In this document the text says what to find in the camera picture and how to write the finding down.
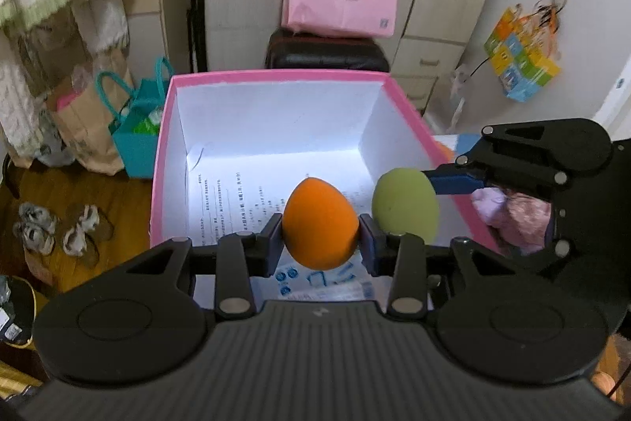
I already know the white plush dog floral dress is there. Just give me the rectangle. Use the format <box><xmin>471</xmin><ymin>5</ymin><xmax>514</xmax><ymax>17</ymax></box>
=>
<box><xmin>470</xmin><ymin>187</ymin><xmax>554</xmax><ymax>255</ymax></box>

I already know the colourful gift bag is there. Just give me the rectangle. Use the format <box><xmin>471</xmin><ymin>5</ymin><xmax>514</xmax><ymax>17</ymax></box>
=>
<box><xmin>483</xmin><ymin>0</ymin><xmax>564</xmax><ymax>103</ymax></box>

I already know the green egg-shaped sponge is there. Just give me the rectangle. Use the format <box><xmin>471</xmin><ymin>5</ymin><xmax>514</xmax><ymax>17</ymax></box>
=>
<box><xmin>371</xmin><ymin>168</ymin><xmax>441</xmax><ymax>235</ymax></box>

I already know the yellow bedding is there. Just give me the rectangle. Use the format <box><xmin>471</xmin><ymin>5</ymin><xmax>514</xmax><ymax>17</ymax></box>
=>
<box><xmin>0</xmin><ymin>361</ymin><xmax>46</xmax><ymax>403</ymax></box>

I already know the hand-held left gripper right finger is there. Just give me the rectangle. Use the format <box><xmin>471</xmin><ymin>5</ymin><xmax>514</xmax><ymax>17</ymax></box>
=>
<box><xmin>360</xmin><ymin>215</ymin><xmax>536</xmax><ymax>319</ymax></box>

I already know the black suitcase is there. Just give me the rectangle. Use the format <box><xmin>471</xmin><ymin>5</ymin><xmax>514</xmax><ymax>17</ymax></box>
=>
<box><xmin>266</xmin><ymin>29</ymin><xmax>391</xmax><ymax>71</ymax></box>

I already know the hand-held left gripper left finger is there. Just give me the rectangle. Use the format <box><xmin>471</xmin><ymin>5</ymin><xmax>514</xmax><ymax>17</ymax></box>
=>
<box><xmin>125</xmin><ymin>214</ymin><xmax>284</xmax><ymax>319</ymax></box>

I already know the patchwork blanket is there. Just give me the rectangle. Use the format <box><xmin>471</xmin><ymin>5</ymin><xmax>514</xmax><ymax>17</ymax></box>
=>
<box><xmin>433</xmin><ymin>132</ymin><xmax>631</xmax><ymax>402</ymax></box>

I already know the dark round object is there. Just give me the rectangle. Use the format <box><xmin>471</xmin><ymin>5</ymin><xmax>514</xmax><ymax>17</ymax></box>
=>
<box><xmin>0</xmin><ymin>275</ymin><xmax>51</xmax><ymax>346</ymax></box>

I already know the printed paper sheet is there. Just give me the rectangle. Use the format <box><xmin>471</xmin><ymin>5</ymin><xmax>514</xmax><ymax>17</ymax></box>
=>
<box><xmin>186</xmin><ymin>168</ymin><xmax>376</xmax><ymax>266</ymax></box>

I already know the black coat rack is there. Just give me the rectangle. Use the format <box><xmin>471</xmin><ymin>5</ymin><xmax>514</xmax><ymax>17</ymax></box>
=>
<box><xmin>0</xmin><ymin>153</ymin><xmax>21</xmax><ymax>201</ymax></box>

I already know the brown paper bag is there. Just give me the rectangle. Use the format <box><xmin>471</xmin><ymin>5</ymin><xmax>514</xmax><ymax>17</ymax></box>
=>
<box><xmin>48</xmin><ymin>51</ymin><xmax>135</xmax><ymax>176</ymax></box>

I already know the white wall charger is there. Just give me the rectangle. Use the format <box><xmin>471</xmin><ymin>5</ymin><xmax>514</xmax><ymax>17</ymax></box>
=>
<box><xmin>450</xmin><ymin>62</ymin><xmax>475</xmax><ymax>132</ymax></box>

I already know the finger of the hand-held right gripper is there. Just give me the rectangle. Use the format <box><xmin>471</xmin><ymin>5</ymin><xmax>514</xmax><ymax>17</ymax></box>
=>
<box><xmin>424</xmin><ymin>121</ymin><xmax>570</xmax><ymax>196</ymax></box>
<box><xmin>500</xmin><ymin>238</ymin><xmax>577</xmax><ymax>279</ymax></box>

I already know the white tissue packet blue print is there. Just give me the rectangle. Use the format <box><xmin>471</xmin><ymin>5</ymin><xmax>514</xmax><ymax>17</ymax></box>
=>
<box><xmin>254</xmin><ymin>260</ymin><xmax>396</xmax><ymax>303</ymax></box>

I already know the pink cardboard box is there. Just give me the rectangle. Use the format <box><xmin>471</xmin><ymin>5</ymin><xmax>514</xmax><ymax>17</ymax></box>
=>
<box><xmin>149</xmin><ymin>71</ymin><xmax>504</xmax><ymax>256</ymax></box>

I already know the teal gift bag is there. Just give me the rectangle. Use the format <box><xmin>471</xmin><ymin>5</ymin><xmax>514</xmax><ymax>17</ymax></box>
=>
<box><xmin>95</xmin><ymin>56</ymin><xmax>174</xmax><ymax>180</ymax></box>

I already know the orange egg-shaped sponge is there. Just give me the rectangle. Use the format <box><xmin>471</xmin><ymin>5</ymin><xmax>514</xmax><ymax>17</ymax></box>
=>
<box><xmin>282</xmin><ymin>177</ymin><xmax>360</xmax><ymax>268</ymax></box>

